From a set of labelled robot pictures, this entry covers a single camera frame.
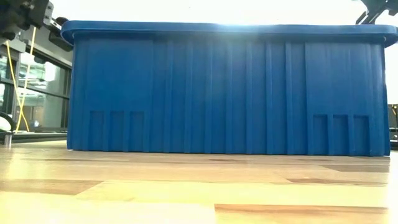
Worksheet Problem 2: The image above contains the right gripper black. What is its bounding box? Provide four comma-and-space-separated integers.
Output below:
353, 0, 398, 26

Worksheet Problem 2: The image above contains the black curved cable loop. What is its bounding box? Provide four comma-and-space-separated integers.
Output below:
0, 111, 17, 133

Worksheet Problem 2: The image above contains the dark framed glass window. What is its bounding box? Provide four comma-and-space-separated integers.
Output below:
0, 52, 73, 131

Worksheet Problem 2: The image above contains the black equipment rack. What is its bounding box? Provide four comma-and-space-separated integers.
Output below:
387, 103, 398, 151

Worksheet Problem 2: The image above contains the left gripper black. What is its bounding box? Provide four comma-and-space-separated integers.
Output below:
15, 0, 74, 52

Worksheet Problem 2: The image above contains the yellow cable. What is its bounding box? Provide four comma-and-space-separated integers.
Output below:
5, 39, 30, 132

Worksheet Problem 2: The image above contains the grey metal frame beam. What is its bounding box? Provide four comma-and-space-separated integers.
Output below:
0, 26, 74, 70

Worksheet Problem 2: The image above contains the blue ribbed plastic bin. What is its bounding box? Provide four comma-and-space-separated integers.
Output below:
60, 20, 398, 157

